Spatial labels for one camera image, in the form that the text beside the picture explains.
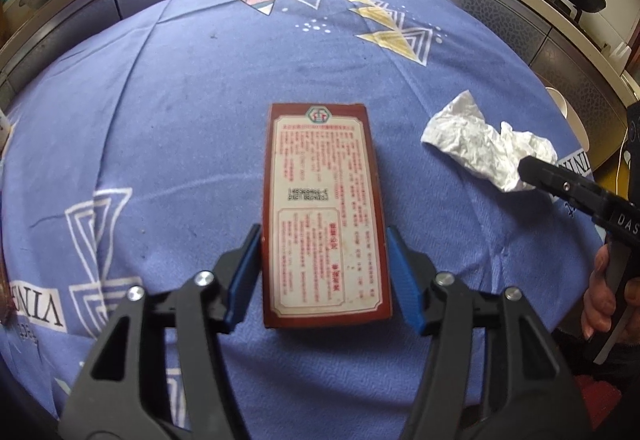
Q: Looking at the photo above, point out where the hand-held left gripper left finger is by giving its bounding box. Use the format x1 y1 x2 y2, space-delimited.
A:
57 222 263 440

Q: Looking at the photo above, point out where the white socket box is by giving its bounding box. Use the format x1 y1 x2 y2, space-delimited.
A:
606 41 634 74

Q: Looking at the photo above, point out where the person's right hand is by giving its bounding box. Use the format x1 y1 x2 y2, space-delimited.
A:
582 245 620 342

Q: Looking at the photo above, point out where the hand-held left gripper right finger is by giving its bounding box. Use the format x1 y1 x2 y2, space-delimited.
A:
385 225 593 440

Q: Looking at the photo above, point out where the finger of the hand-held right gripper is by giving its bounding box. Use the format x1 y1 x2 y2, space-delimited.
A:
517 156 608 222

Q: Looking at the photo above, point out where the blue printed tablecloth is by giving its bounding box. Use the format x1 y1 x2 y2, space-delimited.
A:
0 0 603 421

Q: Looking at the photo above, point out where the red box with white label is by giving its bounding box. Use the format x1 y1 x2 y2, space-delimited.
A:
262 102 395 332

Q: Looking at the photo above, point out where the white tissue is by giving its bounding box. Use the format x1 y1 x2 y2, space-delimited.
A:
420 90 559 194

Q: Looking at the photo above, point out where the brown packet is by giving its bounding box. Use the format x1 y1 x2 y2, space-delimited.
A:
0 242 17 327

